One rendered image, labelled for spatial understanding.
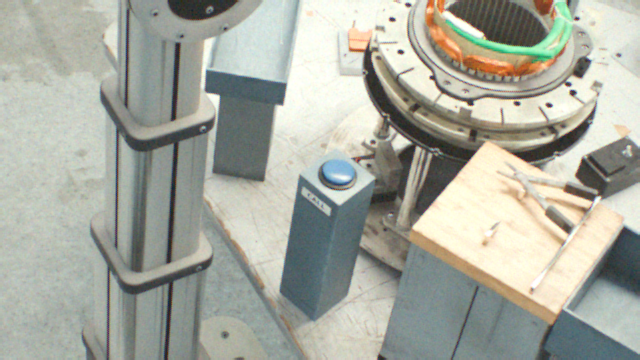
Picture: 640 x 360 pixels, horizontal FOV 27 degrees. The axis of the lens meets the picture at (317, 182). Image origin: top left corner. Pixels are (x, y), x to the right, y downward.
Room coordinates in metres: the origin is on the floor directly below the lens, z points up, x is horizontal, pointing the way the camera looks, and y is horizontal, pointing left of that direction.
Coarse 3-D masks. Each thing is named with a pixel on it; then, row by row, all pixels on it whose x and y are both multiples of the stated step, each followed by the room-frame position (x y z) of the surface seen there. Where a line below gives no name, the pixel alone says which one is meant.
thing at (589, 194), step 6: (570, 186) 1.11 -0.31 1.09; (576, 186) 1.11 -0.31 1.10; (582, 186) 1.11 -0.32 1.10; (570, 192) 1.11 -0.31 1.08; (576, 192) 1.11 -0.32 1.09; (582, 192) 1.11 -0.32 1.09; (588, 192) 1.11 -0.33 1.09; (594, 192) 1.11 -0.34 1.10; (582, 198) 1.11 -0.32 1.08; (588, 198) 1.11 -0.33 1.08; (594, 198) 1.10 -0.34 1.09
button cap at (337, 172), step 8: (336, 160) 1.13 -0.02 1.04; (344, 160) 1.13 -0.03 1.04; (328, 168) 1.11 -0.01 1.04; (336, 168) 1.11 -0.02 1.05; (344, 168) 1.11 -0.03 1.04; (352, 168) 1.12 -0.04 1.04; (328, 176) 1.10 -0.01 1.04; (336, 176) 1.10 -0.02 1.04; (344, 176) 1.10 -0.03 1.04; (352, 176) 1.11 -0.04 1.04; (336, 184) 1.09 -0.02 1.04; (344, 184) 1.09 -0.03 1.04
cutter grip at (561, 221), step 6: (546, 210) 1.07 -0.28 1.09; (552, 210) 1.06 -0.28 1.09; (558, 210) 1.07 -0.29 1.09; (546, 216) 1.07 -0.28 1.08; (552, 216) 1.06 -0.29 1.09; (558, 216) 1.06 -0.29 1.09; (564, 216) 1.06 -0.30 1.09; (558, 222) 1.05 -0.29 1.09; (564, 222) 1.05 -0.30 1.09; (570, 222) 1.05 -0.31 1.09; (564, 228) 1.05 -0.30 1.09; (570, 228) 1.04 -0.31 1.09
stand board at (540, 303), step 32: (480, 160) 1.15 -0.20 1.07; (512, 160) 1.16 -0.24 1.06; (448, 192) 1.09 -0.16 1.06; (480, 192) 1.10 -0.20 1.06; (512, 192) 1.11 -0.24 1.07; (544, 192) 1.12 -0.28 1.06; (416, 224) 1.03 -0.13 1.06; (448, 224) 1.04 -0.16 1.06; (480, 224) 1.05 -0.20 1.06; (512, 224) 1.06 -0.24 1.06; (544, 224) 1.07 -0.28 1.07; (576, 224) 1.08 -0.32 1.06; (608, 224) 1.09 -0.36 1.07; (448, 256) 1.00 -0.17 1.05; (480, 256) 1.00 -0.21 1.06; (512, 256) 1.01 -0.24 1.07; (544, 256) 1.02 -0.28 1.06; (576, 256) 1.03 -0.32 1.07; (512, 288) 0.96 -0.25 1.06; (544, 288) 0.97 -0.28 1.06; (544, 320) 0.94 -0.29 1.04
